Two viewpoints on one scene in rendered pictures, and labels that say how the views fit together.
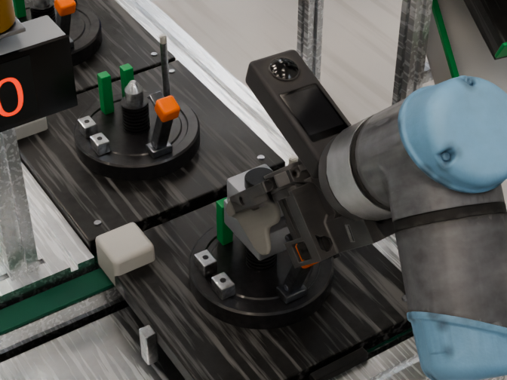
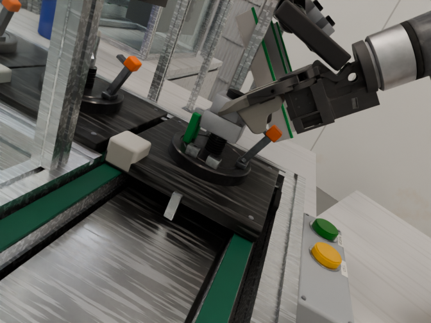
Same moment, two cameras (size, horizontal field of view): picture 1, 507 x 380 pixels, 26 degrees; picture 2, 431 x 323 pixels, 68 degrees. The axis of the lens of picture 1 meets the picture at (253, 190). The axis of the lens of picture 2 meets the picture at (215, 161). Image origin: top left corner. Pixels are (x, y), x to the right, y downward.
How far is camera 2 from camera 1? 78 cm
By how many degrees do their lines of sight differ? 45
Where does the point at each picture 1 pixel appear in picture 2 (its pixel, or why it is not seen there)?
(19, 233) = (64, 127)
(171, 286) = (170, 168)
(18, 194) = (80, 87)
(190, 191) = (135, 121)
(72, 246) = (81, 148)
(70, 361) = (112, 229)
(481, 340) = not seen: outside the picture
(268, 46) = not seen: hidden behind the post
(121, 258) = (139, 149)
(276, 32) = not seen: hidden behind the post
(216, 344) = (223, 196)
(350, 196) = (400, 66)
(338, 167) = (394, 49)
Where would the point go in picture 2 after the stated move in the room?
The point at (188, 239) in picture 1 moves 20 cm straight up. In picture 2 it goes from (156, 143) to (201, 18)
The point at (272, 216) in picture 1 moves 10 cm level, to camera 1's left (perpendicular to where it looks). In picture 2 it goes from (278, 104) to (229, 96)
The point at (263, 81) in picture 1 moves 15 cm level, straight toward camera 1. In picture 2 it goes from (299, 11) to (410, 52)
